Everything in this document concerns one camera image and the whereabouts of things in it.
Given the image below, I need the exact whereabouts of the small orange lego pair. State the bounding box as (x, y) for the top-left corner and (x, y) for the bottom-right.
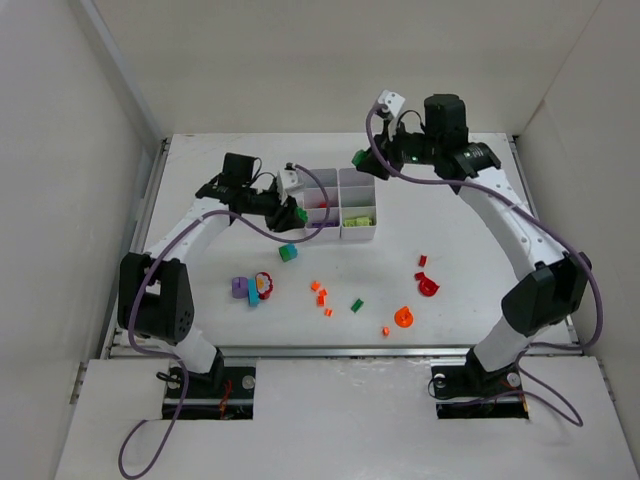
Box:
(310, 281), (327, 297)

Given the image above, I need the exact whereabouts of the orange round lego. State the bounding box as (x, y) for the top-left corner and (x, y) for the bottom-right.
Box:
(394, 306), (414, 328)

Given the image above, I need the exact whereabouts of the green number lego brick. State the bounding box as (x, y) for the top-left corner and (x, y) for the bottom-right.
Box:
(351, 150), (368, 167)

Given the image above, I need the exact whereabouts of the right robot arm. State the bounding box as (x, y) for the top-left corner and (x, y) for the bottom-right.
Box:
(353, 90), (591, 388)

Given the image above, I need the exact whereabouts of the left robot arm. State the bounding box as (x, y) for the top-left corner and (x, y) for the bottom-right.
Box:
(117, 153), (306, 374)

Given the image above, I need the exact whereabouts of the left white divided container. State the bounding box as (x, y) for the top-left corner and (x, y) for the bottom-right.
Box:
(301, 168), (340, 243)

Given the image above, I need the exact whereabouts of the white divided container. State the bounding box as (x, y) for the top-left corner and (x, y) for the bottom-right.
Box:
(338, 168), (377, 242)
(301, 168), (340, 243)

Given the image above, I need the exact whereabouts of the red flower lego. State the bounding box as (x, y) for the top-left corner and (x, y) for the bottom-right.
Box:
(255, 271), (274, 300)

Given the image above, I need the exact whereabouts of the right white divided container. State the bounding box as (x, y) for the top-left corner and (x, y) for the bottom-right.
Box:
(338, 168), (377, 242)

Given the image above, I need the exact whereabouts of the purple arch lego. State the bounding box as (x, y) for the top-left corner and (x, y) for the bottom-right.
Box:
(231, 277), (249, 299)

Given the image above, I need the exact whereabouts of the teal lego brick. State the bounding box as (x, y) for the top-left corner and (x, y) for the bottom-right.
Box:
(247, 278), (260, 307)

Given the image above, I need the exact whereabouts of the small green lego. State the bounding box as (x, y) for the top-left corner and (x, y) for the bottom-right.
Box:
(351, 299), (364, 313)

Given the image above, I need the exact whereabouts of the red round lego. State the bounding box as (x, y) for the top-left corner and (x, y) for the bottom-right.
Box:
(414, 272), (440, 297)

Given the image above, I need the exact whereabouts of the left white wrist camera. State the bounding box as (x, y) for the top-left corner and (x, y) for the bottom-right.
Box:
(276, 163), (305, 204)

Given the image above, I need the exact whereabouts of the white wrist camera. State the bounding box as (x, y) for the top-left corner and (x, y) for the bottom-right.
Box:
(377, 89), (406, 120)
(276, 163), (305, 204)

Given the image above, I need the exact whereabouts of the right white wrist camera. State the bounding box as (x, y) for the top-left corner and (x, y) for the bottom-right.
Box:
(377, 89), (406, 120)

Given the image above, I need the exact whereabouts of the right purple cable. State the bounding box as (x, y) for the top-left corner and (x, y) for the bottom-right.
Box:
(365, 102), (605, 427)

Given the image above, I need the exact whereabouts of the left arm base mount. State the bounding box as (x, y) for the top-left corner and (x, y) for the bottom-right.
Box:
(156, 365), (256, 420)

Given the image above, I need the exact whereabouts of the aluminium rail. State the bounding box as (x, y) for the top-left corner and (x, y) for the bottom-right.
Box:
(102, 329), (584, 359)

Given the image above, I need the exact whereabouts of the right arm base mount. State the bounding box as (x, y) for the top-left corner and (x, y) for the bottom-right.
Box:
(427, 359), (529, 420)

